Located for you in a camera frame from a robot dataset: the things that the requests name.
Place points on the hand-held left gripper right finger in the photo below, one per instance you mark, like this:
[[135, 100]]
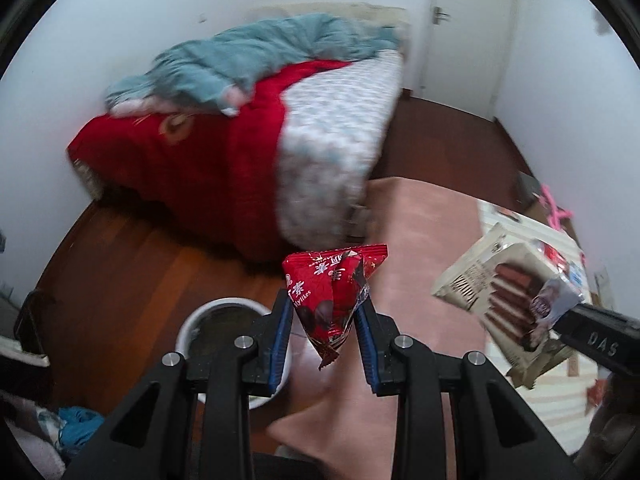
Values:
[[367, 342]]

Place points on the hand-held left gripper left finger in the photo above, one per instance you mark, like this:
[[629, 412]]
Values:
[[282, 340]]

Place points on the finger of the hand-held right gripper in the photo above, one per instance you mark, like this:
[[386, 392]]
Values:
[[595, 335]]

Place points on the white snack wrapper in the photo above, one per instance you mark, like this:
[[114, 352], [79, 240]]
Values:
[[557, 300]]

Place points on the red snack packet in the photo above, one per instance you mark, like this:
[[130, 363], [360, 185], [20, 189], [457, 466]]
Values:
[[325, 290]]

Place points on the white round waste bin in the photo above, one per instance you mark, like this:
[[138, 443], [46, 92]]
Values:
[[220, 312]]

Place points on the beige chocolate wafer box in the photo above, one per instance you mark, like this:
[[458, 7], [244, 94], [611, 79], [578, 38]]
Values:
[[480, 280]]

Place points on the person's right hand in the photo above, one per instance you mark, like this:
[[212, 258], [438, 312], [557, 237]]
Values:
[[612, 427]]

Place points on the black bin liner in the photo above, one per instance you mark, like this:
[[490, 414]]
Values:
[[225, 327]]

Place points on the red and white packet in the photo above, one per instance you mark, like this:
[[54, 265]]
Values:
[[555, 255]]

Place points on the pink toy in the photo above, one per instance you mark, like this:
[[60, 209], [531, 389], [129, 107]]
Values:
[[552, 210]]

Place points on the grey box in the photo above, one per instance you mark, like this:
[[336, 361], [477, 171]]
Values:
[[527, 190]]

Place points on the red fleece blanket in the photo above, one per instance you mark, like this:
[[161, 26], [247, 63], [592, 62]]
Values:
[[200, 175]]

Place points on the checkered mattress sheet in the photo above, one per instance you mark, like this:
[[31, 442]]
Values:
[[335, 130]]

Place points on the blue cloth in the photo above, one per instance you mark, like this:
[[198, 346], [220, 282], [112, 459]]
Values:
[[77, 427]]

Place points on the pink fluffy cloth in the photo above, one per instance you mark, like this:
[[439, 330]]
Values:
[[30, 440]]

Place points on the teal quilt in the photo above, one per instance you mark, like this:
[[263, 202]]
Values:
[[270, 55]]

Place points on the white door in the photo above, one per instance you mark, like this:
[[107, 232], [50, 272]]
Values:
[[470, 30]]

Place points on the beige pillow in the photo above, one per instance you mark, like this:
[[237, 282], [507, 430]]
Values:
[[360, 12]]

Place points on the black chair frame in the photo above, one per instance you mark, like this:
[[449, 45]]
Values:
[[35, 320]]

